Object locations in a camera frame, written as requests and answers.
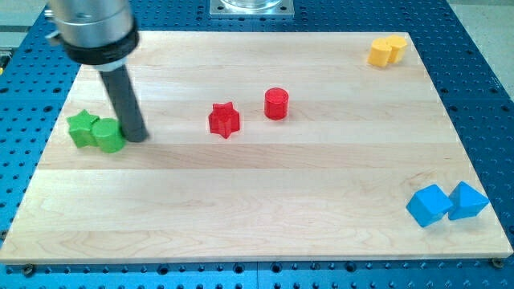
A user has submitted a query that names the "yellow hexagon block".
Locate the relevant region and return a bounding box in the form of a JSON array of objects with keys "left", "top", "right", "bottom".
[{"left": 386, "top": 35, "right": 407, "bottom": 63}]

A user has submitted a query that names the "green star block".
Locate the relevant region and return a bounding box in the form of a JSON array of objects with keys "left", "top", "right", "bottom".
[{"left": 67, "top": 109, "right": 100, "bottom": 148}]

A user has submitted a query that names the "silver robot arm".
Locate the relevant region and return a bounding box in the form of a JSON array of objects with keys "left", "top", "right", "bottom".
[{"left": 45, "top": 0, "right": 139, "bottom": 72}]

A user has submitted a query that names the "blue cube block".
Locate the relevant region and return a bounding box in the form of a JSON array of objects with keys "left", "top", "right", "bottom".
[{"left": 406, "top": 184, "right": 453, "bottom": 227}]

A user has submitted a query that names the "yellow cylinder block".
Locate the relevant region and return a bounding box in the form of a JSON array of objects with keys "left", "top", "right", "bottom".
[{"left": 367, "top": 38, "right": 392, "bottom": 67}]

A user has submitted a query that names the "red star block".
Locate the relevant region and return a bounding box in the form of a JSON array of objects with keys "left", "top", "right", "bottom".
[{"left": 208, "top": 102, "right": 240, "bottom": 139}]

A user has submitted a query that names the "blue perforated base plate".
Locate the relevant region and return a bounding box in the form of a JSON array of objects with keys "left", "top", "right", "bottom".
[{"left": 1, "top": 1, "right": 513, "bottom": 288}]

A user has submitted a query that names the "blue triangle block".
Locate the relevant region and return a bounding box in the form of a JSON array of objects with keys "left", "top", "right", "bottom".
[{"left": 448, "top": 181, "right": 490, "bottom": 221}]

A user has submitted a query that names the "light wooden board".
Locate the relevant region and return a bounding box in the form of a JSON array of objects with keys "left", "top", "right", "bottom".
[{"left": 1, "top": 31, "right": 512, "bottom": 264}]

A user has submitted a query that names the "red cylinder block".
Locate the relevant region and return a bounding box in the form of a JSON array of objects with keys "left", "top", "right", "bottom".
[{"left": 264, "top": 88, "right": 289, "bottom": 120}]

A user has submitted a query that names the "green cylinder block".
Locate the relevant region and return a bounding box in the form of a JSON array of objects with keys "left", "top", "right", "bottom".
[{"left": 92, "top": 118, "right": 125, "bottom": 153}]

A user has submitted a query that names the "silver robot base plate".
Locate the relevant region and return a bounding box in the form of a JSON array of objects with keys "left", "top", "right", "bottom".
[{"left": 209, "top": 0, "right": 295, "bottom": 18}]

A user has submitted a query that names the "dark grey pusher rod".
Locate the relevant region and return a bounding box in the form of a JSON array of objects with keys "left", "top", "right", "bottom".
[{"left": 100, "top": 65, "right": 149, "bottom": 143}]

